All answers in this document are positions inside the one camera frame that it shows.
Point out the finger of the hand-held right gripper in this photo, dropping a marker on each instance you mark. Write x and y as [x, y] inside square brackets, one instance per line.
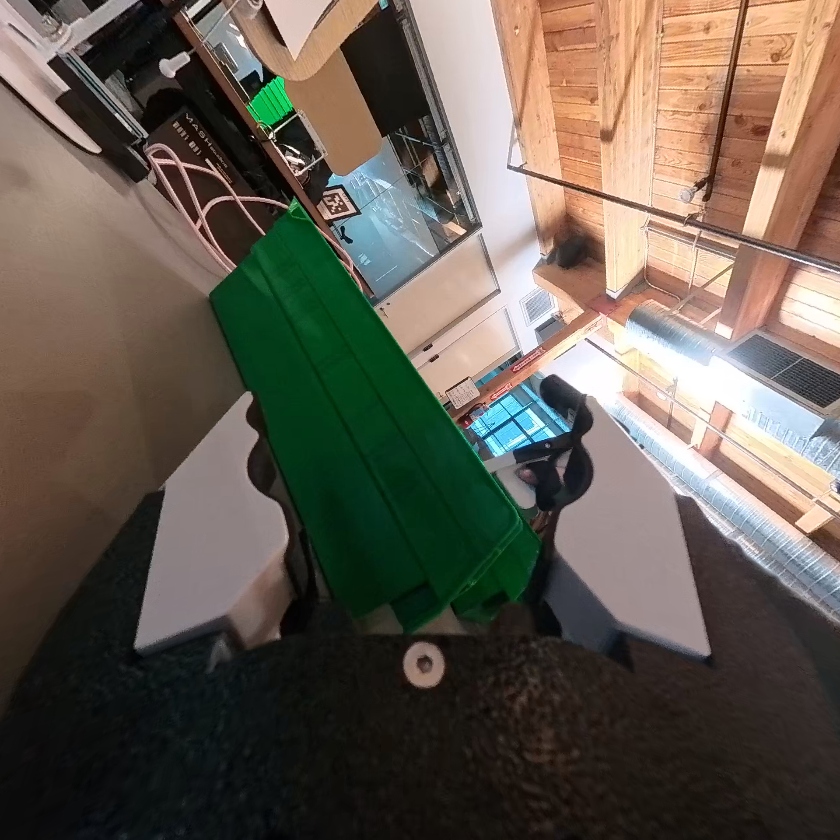
[518, 460]

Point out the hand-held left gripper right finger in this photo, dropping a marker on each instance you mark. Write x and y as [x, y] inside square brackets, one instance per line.
[630, 558]

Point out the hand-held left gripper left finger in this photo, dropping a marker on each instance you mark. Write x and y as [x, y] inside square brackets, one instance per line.
[210, 558]

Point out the white notice sheet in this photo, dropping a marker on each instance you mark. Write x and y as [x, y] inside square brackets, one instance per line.
[463, 392]

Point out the white door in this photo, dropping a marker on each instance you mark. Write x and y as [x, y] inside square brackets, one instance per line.
[472, 348]
[446, 289]

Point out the black round ceiling fixture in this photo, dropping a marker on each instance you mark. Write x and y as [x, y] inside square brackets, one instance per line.
[571, 251]

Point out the large ceiling vent grille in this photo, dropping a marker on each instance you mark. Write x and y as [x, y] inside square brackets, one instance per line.
[787, 374]

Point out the black ceiling pipe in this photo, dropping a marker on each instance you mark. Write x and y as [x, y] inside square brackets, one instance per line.
[754, 241]

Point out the printed tag sign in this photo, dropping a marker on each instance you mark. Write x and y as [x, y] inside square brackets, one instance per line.
[339, 203]

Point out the black panel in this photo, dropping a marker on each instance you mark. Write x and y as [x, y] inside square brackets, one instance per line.
[387, 72]

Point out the black cardboard box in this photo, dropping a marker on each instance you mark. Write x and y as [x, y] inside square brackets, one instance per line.
[190, 141]

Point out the wooden top desk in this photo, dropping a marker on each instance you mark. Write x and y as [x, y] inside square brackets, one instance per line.
[228, 92]

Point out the black box blue stripe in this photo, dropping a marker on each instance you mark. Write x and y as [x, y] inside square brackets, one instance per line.
[92, 85]

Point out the white tray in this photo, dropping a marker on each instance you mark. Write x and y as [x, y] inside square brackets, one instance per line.
[39, 85]

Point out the wooden post red signs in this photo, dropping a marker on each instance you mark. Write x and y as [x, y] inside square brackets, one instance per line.
[538, 354]

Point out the wall vent grille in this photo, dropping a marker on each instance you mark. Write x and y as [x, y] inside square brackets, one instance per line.
[537, 306]

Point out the silver air duct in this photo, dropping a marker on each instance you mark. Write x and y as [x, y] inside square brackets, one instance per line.
[669, 331]
[754, 518]

